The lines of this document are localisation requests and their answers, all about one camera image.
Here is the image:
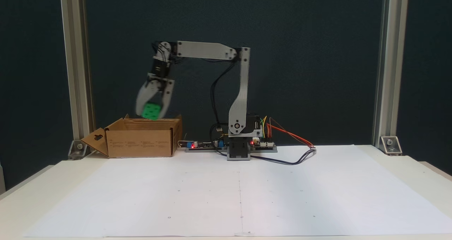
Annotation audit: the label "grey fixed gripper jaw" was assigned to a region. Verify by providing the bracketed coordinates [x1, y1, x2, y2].
[136, 81, 158, 118]

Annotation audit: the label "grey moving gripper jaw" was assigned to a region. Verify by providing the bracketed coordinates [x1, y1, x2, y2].
[160, 80, 175, 119]

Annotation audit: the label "green dice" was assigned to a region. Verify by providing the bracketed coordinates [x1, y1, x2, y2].
[141, 102, 162, 121]

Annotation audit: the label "brown cardboard box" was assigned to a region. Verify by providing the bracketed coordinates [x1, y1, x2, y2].
[81, 114, 183, 159]

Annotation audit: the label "blue circuit board red LED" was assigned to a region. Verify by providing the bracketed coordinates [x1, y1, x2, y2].
[186, 138, 228, 152]

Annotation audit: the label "white paper sheet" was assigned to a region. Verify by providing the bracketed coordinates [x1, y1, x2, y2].
[23, 145, 452, 238]

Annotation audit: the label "black base cable bundle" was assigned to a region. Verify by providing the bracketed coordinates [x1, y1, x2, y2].
[210, 60, 238, 136]

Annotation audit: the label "aluminium frame post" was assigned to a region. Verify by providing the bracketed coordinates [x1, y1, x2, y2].
[374, 0, 410, 143]
[60, 0, 95, 142]

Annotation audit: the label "metal corner bracket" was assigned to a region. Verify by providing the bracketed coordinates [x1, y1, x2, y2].
[68, 139, 89, 160]
[381, 136, 402, 155]

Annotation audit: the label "coloured jumper wire bundle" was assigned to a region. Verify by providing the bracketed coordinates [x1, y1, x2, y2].
[260, 116, 274, 142]

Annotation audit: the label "circuit board with jumper wires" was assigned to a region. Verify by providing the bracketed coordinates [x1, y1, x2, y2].
[250, 137, 278, 152]

